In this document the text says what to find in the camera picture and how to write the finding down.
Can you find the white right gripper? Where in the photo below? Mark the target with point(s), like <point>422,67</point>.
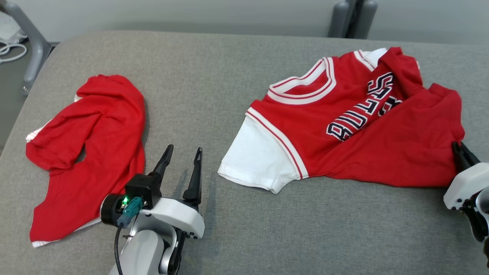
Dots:
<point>468,183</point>

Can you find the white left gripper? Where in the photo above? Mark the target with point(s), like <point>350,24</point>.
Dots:
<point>179,215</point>

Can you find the red jersey with white sleeves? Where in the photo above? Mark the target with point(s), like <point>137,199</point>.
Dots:
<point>401,145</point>

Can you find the red shorts with white trim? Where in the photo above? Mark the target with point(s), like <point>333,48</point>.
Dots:
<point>99,114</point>

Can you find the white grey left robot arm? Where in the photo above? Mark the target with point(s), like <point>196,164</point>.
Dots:
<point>141,252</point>

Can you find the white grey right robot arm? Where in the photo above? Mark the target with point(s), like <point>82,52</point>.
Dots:
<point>479,221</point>

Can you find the white power strips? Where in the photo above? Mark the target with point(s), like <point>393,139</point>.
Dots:
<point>13,46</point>

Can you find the white power strip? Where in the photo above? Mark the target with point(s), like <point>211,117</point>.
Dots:
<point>9,26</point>

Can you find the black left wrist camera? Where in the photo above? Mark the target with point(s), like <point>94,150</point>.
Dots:
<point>141,187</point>

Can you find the teal left camera connector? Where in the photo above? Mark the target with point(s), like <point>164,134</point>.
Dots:
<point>131,210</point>

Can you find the grey partition joint post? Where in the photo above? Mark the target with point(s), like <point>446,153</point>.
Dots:
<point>338,19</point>

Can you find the grey table frame leg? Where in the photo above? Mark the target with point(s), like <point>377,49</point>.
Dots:
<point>36,42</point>

